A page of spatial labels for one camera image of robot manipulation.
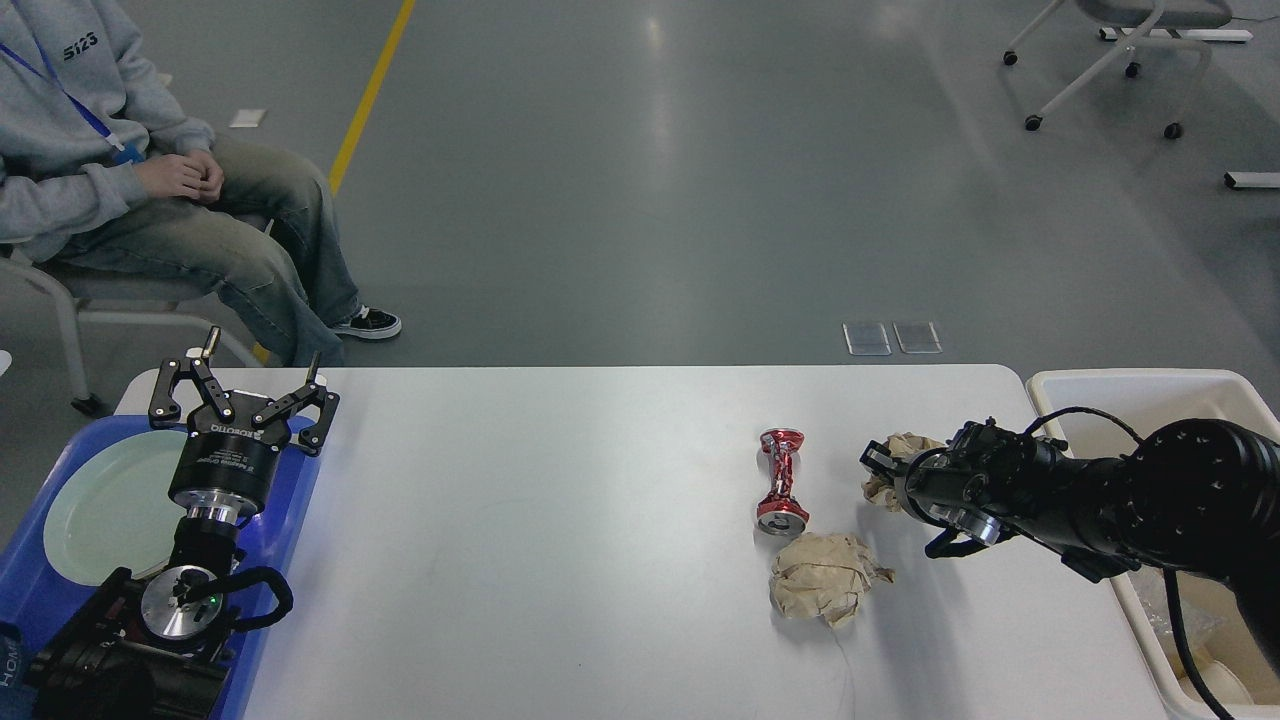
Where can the white bowl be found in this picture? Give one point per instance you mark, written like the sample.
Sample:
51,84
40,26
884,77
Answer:
1225,685

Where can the brown paper ball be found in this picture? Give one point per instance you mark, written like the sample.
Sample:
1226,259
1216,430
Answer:
825,576

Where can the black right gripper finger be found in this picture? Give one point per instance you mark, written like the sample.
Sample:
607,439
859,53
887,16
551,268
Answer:
952,544
880,463

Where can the small brown paper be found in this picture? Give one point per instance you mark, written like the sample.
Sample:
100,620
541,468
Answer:
904,447

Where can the white desk foot bar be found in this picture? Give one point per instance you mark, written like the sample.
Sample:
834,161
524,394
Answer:
1222,35

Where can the seated person grey hoodie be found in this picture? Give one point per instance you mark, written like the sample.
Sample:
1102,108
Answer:
102,168

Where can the beige plastic bin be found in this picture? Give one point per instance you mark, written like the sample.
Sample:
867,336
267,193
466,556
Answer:
1147,400

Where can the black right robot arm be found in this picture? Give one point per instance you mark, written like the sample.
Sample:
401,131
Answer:
1198,496

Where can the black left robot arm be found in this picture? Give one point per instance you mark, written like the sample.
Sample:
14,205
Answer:
157,647

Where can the white chair of person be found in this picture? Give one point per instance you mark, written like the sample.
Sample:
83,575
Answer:
82,296

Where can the mint green plate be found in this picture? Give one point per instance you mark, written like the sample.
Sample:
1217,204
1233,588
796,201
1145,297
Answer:
115,511

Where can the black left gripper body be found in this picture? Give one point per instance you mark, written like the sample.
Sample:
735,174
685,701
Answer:
230,460

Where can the white floor bar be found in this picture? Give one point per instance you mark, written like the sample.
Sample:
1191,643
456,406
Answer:
1245,180

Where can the floor outlet plate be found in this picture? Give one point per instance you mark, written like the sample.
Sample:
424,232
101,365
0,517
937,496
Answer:
867,339
918,337

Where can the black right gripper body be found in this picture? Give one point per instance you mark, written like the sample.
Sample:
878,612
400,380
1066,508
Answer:
933,492

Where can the crushed red soda can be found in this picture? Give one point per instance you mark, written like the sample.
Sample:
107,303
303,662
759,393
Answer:
779,514

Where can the right floor outlet plate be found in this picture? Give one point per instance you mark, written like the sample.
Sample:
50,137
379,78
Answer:
918,337

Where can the left floor outlet plate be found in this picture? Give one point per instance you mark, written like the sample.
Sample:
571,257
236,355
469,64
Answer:
867,339

